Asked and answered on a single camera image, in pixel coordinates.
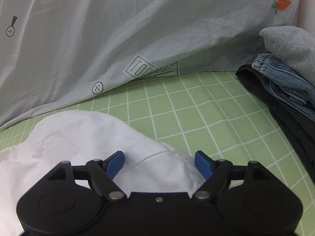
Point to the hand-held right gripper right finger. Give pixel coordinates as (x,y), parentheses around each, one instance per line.
(203,163)

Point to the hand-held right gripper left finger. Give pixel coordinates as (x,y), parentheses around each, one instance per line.
(115,164)

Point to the white garment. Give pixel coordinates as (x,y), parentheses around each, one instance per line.
(73,137)

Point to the green checked bed sheet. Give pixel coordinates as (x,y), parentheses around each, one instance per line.
(196,115)

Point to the black garment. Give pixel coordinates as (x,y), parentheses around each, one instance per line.
(290,120)

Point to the blue jeans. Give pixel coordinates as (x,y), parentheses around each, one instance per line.
(283,78)

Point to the pale printed blanket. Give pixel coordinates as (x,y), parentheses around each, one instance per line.
(123,29)

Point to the grey sweatshirt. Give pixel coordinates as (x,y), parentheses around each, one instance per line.
(290,44)

